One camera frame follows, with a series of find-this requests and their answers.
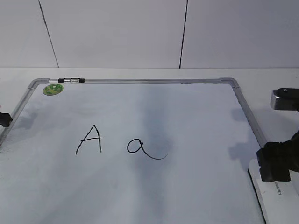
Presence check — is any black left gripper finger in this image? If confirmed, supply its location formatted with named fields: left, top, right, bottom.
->
left=0, top=112, right=13, bottom=127

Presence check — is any round green magnet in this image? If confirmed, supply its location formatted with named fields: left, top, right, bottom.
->
left=43, top=84, right=64, bottom=96

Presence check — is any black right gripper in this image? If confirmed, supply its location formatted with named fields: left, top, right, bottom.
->
left=256, top=132, right=299, bottom=182

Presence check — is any white aluminium-framed whiteboard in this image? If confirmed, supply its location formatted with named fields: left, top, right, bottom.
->
left=0, top=79, right=264, bottom=224

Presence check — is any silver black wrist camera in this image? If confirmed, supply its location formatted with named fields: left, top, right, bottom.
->
left=271, top=88, right=299, bottom=111

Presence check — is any white rectangular whiteboard eraser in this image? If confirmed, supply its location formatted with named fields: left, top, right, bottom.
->
left=249, top=159, right=299, bottom=224

